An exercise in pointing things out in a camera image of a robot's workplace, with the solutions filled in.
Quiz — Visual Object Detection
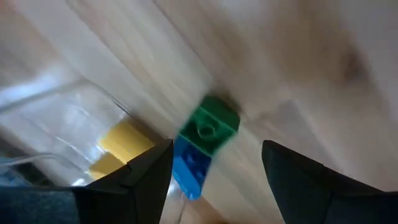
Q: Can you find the dark green toy brick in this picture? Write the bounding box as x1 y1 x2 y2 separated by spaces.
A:
177 95 241 157

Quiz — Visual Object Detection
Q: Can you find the small blue toy brick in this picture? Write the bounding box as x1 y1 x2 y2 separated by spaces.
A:
172 135 213 200

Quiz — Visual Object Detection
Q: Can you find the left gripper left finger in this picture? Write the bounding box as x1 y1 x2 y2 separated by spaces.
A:
73 139 174 224

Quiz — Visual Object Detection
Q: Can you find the yellow rectangular block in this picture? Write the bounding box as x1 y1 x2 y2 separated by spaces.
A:
89 119 156 182

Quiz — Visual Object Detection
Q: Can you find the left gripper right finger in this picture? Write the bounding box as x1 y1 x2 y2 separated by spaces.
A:
262 139 363 224

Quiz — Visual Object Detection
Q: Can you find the clear plastic bin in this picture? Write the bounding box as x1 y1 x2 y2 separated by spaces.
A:
0 76 170 187

